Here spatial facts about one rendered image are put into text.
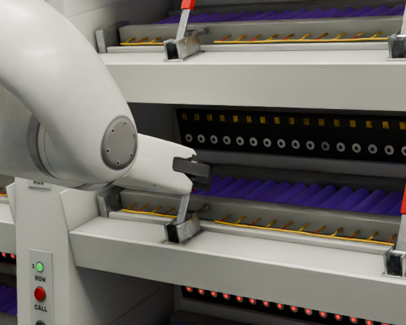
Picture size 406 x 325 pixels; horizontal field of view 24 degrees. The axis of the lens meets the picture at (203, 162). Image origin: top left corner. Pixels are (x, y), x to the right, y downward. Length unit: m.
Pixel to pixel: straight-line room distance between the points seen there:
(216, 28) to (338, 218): 0.26
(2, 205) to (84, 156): 0.52
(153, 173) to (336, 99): 0.19
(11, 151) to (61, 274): 0.37
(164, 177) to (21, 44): 0.25
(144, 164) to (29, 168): 0.14
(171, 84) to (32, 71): 0.30
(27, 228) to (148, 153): 0.31
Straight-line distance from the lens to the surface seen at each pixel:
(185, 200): 1.04
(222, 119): 1.18
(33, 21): 0.76
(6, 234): 1.23
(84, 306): 1.18
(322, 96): 0.91
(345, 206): 1.02
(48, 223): 1.16
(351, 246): 0.96
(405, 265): 0.89
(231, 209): 1.06
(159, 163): 0.93
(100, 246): 1.11
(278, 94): 0.94
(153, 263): 1.06
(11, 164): 0.83
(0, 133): 0.80
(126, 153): 0.80
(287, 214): 1.02
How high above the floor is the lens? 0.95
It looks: 6 degrees down
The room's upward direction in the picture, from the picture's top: straight up
